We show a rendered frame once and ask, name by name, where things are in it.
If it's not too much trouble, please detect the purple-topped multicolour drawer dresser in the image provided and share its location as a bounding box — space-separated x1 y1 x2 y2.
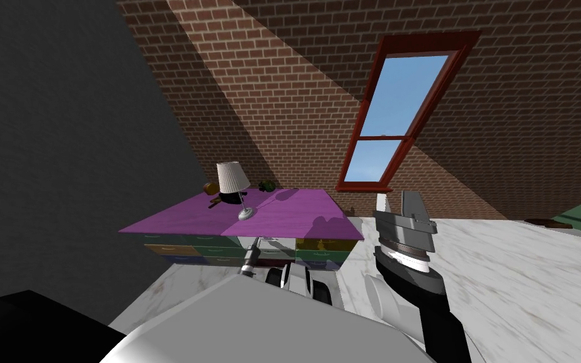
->
118 187 365 273

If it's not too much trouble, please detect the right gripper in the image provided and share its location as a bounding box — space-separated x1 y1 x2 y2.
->
373 190 439 254

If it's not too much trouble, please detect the white shade table lamp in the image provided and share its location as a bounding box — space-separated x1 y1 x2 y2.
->
216 161 258 222

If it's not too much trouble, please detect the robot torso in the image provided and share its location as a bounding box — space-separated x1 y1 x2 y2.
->
100 261 435 363

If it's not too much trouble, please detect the red framed window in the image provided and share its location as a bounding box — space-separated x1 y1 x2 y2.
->
334 30 483 194

